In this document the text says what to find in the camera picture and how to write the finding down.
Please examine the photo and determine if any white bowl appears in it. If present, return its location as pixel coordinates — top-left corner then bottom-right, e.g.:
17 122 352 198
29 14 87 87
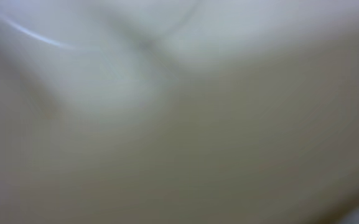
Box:
0 1 359 223

